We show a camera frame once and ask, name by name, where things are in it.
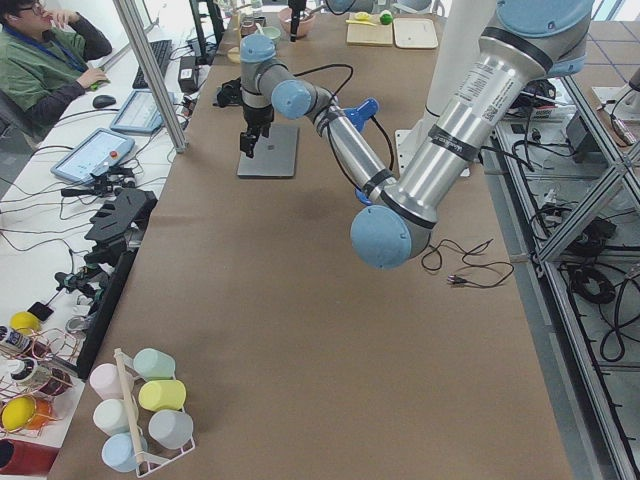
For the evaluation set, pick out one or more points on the wooden stand with round base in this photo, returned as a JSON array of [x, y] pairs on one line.
[[245, 15]]

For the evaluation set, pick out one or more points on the mint green cup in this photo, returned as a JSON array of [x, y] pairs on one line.
[[153, 364]]

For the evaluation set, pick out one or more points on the wooden cutting board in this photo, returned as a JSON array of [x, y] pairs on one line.
[[363, 35]]

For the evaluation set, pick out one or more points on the green bowl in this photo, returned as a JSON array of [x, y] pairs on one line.
[[271, 32]]

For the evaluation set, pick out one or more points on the seated person in green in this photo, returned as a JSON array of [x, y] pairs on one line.
[[44, 60]]

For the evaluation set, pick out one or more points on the yellow plastic knife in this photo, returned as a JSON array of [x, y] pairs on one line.
[[359, 22]]

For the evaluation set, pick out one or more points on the cream plastic tray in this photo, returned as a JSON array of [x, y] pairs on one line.
[[415, 33]]

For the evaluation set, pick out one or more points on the grey laptop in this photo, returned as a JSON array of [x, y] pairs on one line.
[[274, 157]]

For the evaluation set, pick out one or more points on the pink bowl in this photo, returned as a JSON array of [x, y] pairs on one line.
[[306, 22]]

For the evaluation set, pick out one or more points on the white cup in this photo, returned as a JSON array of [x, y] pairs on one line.
[[110, 417]]

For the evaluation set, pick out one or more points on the green lime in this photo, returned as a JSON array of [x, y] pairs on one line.
[[386, 19]]

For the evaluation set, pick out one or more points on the light blue cup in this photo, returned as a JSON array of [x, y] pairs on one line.
[[118, 453]]

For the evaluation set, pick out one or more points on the aluminium frame post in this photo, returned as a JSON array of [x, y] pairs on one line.
[[132, 24]]

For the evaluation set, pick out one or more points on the blue desk lamp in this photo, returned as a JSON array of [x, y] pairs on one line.
[[358, 116]]

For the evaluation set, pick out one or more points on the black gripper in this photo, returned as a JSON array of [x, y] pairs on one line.
[[257, 117], [298, 11]]

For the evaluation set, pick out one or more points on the black computer mouse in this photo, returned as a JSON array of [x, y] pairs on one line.
[[103, 101]]

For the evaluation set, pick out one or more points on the pink cup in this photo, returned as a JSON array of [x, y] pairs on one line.
[[105, 381]]

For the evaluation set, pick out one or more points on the white cup rack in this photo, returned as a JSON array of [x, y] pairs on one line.
[[150, 455]]

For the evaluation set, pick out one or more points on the grey folded cloth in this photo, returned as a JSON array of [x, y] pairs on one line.
[[226, 97]]

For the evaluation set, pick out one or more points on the grey cup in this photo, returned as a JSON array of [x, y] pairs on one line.
[[170, 428]]

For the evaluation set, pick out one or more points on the blue tablet pendant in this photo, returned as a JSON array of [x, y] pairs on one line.
[[101, 150], [139, 114]]

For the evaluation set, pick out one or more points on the yellow cup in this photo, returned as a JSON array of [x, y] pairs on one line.
[[158, 395]]

